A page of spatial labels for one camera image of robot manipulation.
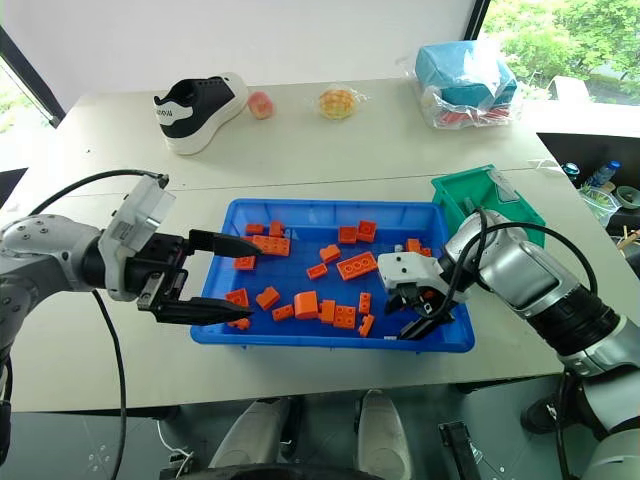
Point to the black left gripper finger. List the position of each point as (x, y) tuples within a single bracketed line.
[(210, 311), (225, 245)]

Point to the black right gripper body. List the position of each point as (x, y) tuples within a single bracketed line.
[(425, 300)]

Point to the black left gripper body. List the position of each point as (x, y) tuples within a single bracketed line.
[(157, 262)]

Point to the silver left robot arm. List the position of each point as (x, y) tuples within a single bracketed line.
[(45, 245)]

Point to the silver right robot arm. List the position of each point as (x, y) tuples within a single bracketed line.
[(525, 270)]

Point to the blue plastic bin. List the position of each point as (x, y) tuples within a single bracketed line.
[(300, 260)]

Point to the green plastic bin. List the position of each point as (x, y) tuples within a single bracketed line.
[(465, 190)]

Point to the small orange brick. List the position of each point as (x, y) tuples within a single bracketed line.
[(366, 325), (365, 302), (347, 234), (328, 311), (276, 228), (254, 229), (282, 312), (366, 230), (237, 297), (426, 251), (241, 324), (245, 262), (317, 271), (413, 245)]

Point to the long orange brick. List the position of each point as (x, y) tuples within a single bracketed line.
[(274, 245)]

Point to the square orange brick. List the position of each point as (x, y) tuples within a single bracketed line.
[(345, 316)]

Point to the large flat orange brick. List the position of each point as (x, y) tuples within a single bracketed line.
[(357, 266)]

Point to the orange arched brick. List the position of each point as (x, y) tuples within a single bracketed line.
[(267, 298), (329, 253)]

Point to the smooth rounded orange brick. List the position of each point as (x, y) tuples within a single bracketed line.
[(306, 304)]

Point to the black and white sneaker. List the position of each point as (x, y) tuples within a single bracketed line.
[(200, 115)]

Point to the clear plastic label holder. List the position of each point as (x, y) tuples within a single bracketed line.
[(502, 186)]

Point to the pink peach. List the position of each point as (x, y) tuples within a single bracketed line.
[(261, 106)]

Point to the black shoe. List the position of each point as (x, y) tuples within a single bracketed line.
[(542, 412)]

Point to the yellow fruit in plastic wrap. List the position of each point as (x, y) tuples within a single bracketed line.
[(337, 103)]

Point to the blue box in plastic bag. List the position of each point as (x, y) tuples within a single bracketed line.
[(465, 90)]

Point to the blue plastic bottle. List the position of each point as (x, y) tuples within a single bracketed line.
[(606, 172)]

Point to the black side table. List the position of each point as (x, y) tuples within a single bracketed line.
[(590, 150)]

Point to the green bowl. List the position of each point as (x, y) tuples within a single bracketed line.
[(630, 196)]

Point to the blue cardboard box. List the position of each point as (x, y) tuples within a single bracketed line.
[(450, 65)]

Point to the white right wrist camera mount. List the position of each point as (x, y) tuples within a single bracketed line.
[(407, 267)]

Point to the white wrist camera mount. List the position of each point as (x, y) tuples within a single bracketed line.
[(140, 210), (407, 267)]

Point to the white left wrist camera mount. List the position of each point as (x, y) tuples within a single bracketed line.
[(140, 210)]

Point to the black metal bracket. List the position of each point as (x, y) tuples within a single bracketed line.
[(460, 450)]

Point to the black window frame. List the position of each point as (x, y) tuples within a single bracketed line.
[(30, 72)]

